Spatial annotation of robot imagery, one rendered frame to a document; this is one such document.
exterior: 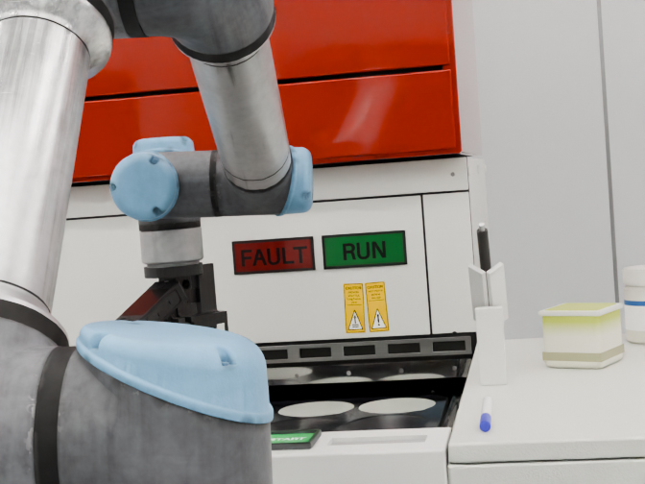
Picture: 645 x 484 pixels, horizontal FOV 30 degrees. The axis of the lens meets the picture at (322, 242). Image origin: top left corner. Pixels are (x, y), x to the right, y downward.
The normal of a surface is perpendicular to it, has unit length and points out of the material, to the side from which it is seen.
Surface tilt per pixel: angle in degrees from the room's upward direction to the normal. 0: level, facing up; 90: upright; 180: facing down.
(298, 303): 90
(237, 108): 152
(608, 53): 90
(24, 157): 58
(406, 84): 90
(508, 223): 90
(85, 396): 54
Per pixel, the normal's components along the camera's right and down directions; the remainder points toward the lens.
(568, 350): -0.57, 0.08
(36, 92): 0.46, -0.50
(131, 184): -0.06, 0.06
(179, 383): 0.17, -0.01
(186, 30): 0.11, 0.95
